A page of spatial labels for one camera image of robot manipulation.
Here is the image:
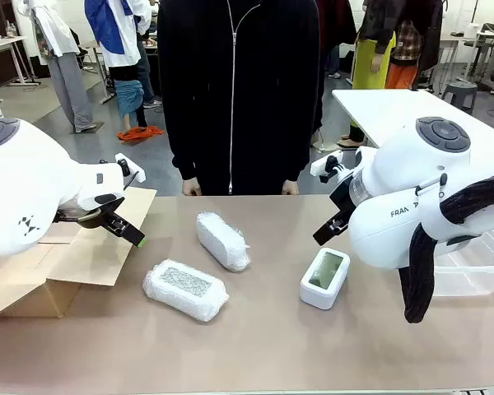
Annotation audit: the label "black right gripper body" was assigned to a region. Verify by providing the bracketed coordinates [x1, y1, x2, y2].
[329, 172, 357, 221]

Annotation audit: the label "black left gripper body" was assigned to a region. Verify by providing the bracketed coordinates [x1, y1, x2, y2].
[54, 196, 127, 231]

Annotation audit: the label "bubble-wrapped clock showing grey face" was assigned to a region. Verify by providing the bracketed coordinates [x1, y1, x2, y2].
[142, 258, 231, 323]

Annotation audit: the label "bubble-wrapped clock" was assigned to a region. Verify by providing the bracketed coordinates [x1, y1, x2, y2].
[195, 211, 251, 272]

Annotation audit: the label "black sleeved left forearm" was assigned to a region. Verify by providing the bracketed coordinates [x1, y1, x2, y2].
[283, 102, 322, 183]

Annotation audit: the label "black sleeved right forearm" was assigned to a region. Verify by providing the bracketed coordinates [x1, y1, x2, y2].
[164, 102, 201, 182]

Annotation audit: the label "person's right hand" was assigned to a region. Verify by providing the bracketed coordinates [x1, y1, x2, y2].
[181, 177, 203, 197]

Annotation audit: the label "open cardboard box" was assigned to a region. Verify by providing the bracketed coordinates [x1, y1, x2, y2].
[0, 187, 157, 320]

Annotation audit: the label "white digital clock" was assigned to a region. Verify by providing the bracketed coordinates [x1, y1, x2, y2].
[299, 246, 351, 311]

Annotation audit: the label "orange cloth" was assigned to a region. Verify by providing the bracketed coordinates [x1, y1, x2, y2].
[117, 125, 165, 144]

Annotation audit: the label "figure in orange trousers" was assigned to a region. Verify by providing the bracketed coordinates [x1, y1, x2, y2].
[384, 18, 423, 91]

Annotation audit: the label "mannequin white shirt grey trousers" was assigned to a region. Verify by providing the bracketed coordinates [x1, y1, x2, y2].
[22, 0, 96, 133]

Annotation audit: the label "person in black zip hoodie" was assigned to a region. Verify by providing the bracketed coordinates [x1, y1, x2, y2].
[156, 0, 324, 197]

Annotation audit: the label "figure in yellow apron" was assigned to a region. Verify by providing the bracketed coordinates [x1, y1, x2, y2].
[337, 0, 400, 149]

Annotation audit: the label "clear plastic container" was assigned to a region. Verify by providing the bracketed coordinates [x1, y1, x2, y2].
[431, 228, 494, 298]

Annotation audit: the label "grey plastic stool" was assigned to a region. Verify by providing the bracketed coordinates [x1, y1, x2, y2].
[441, 81, 478, 115]

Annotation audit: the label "mannequin in blue white jacket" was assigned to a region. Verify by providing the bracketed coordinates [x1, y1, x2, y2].
[84, 0, 153, 131]

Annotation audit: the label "light background desk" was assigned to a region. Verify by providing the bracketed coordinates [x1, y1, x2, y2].
[0, 35, 42, 87]

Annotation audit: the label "white background workstation desk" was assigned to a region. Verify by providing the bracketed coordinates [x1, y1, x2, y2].
[438, 30, 494, 102]

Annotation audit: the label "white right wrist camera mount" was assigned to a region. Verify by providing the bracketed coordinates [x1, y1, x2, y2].
[310, 150, 363, 184]

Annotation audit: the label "black braided cable sleeve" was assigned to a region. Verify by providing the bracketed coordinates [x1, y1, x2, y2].
[398, 170, 494, 324]

